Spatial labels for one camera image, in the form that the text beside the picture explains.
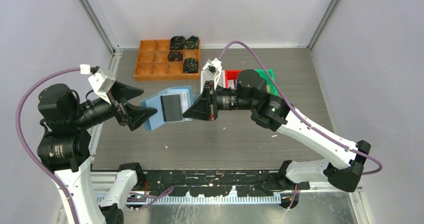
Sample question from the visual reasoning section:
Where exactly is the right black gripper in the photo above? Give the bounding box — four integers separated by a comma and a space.
183, 80, 256, 122

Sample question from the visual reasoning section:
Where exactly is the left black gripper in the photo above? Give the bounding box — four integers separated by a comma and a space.
71, 78, 157, 128

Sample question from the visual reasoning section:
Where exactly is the dark grey credit card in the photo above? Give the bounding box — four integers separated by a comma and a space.
160, 94, 183, 123

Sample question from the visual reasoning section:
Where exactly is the blue leather card holder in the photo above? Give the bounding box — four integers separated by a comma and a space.
140, 85, 194, 132

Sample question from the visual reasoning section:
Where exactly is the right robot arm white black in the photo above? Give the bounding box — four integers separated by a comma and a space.
182, 69, 371, 193

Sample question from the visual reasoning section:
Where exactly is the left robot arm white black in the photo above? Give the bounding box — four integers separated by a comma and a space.
37, 82, 157, 224

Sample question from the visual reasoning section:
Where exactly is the white plastic bin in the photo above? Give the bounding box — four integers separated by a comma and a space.
199, 70, 227, 93

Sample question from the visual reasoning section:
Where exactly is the red plastic bin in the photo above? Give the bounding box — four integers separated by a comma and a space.
224, 69, 242, 90

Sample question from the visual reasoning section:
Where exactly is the orange wooden compartment tray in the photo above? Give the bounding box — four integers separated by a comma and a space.
133, 39, 201, 81

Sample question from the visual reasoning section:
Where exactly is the rolled dark belt middle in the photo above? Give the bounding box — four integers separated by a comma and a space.
167, 50, 183, 62

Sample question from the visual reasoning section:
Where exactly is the rolled dark belt top right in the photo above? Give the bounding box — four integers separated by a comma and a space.
184, 35, 199, 50

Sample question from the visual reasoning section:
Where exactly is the rolled dark belt top left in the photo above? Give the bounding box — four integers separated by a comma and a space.
169, 36, 186, 50

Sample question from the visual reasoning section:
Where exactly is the green plastic bin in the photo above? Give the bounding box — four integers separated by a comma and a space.
255, 69, 279, 96

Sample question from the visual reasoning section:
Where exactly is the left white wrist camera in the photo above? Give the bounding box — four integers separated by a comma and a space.
79, 64, 116, 104

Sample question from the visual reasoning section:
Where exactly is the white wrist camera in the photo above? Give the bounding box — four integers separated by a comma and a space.
202, 58, 222, 89
79, 64, 116, 104

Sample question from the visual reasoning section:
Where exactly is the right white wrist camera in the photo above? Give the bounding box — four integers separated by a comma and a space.
202, 58, 222, 89

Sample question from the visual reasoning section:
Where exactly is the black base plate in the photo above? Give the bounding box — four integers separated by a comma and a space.
113, 169, 311, 198

